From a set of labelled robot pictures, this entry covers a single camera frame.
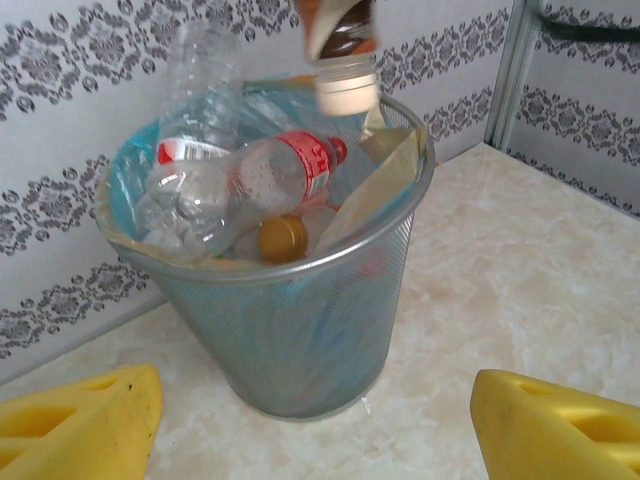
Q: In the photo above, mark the large red label cola bottle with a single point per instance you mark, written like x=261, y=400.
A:
x=260, y=180

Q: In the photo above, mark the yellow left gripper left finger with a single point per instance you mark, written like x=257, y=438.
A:
x=100, y=430

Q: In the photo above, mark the translucent yellow bin liner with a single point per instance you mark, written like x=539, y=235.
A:
x=385, y=165

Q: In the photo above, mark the grey metal mesh bin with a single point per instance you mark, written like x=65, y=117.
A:
x=300, y=340

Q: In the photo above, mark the small bottle gold cap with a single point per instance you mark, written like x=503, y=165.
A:
x=282, y=239

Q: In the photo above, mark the brown label bottle cream cap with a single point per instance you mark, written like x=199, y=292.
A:
x=345, y=65

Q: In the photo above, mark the aluminium frame post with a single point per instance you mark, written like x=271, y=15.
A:
x=515, y=75

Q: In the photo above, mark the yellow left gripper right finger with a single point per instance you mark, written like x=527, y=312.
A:
x=530, y=430

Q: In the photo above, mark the clear bottle red white label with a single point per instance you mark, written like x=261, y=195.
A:
x=200, y=100

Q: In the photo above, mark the blue plastic bin liner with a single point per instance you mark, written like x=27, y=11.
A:
x=130, y=165

